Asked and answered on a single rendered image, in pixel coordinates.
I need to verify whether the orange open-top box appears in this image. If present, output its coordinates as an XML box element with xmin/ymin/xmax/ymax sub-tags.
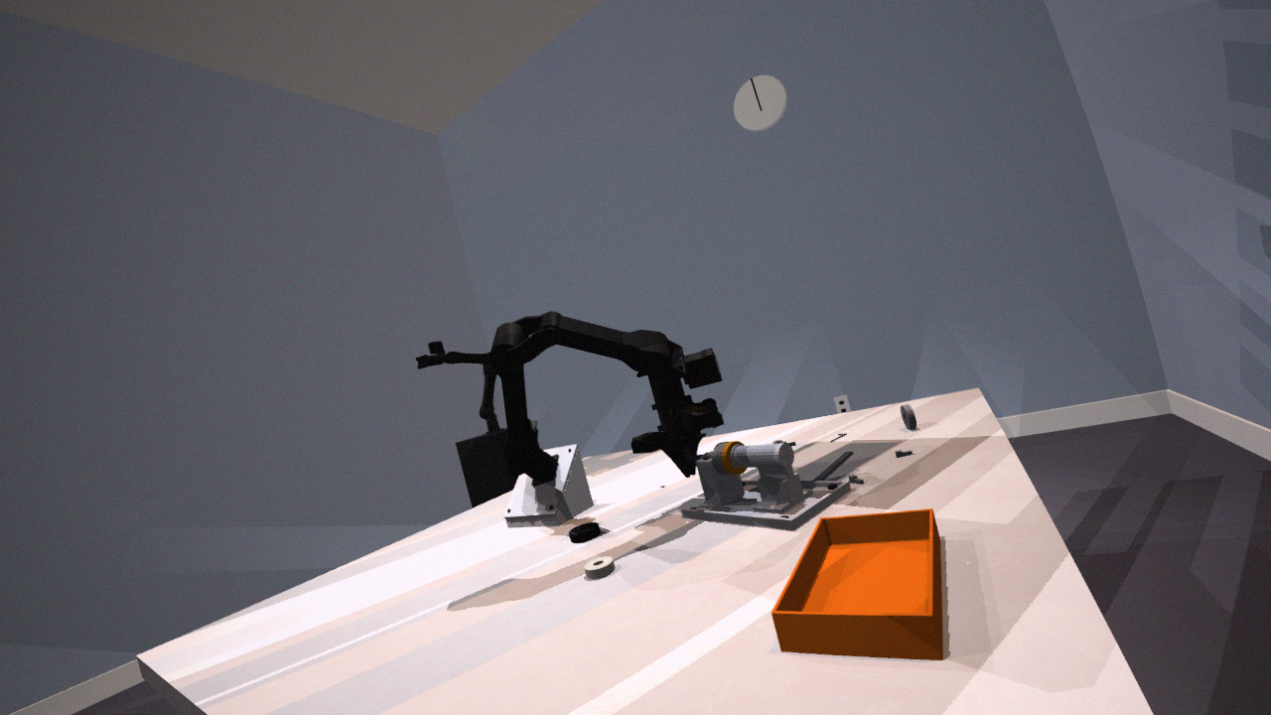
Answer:
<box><xmin>771</xmin><ymin>509</ymin><xmax>943</xmax><ymax>660</ymax></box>

